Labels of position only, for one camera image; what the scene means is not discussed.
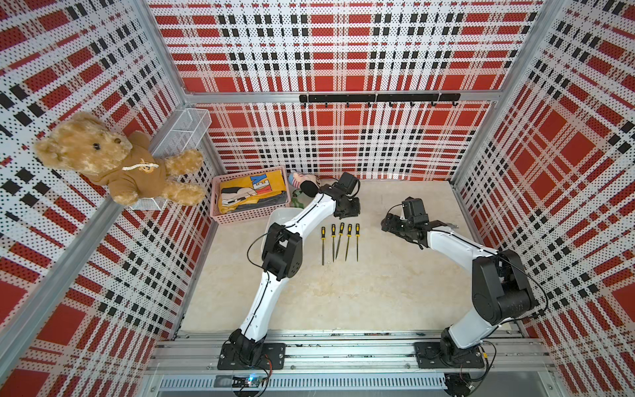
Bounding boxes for white plastic storage box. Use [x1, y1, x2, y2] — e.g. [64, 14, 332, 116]
[266, 208, 303, 237]

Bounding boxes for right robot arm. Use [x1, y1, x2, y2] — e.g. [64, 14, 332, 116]
[381, 198, 538, 362]

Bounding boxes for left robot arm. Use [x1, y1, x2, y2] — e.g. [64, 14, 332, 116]
[229, 172, 360, 366]

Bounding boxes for pink black plush toy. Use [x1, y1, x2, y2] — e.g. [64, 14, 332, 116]
[288, 171, 320, 198]

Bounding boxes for green carabiner clip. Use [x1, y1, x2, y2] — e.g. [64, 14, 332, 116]
[290, 192, 304, 208]

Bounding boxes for yellow printed folded cloth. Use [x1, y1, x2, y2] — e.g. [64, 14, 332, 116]
[218, 170, 288, 214]

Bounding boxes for pink plastic basket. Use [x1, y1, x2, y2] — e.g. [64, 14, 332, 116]
[210, 166, 291, 225]

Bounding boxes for green circuit board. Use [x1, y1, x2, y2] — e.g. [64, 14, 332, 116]
[232, 375, 266, 389]

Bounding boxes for brown teddy bear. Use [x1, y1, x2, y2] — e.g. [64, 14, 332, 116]
[34, 112, 206, 207]

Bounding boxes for black wall hook rail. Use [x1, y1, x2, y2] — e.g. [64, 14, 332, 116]
[299, 93, 461, 105]

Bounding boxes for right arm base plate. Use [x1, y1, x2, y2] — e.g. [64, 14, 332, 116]
[414, 342, 486, 369]

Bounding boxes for aluminium mounting rail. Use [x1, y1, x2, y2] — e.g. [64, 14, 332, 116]
[142, 331, 566, 396]

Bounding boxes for clear wall-mounted basket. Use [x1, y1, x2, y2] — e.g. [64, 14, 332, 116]
[150, 108, 217, 198]

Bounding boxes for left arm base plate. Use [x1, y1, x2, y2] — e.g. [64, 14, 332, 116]
[217, 342, 287, 371]

